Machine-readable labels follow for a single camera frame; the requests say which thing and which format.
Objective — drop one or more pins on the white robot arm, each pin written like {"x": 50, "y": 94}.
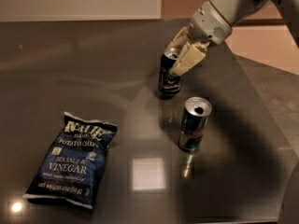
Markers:
{"x": 235, "y": 11}

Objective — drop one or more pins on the silver blue redbull can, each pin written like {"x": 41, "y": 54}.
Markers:
{"x": 193, "y": 124}

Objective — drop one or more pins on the blue kettle chips bag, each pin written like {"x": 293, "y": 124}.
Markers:
{"x": 74, "y": 163}

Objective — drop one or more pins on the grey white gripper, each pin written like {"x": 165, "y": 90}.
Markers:
{"x": 209, "y": 24}

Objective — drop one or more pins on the dark blue pepsi can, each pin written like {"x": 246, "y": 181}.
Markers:
{"x": 168, "y": 84}

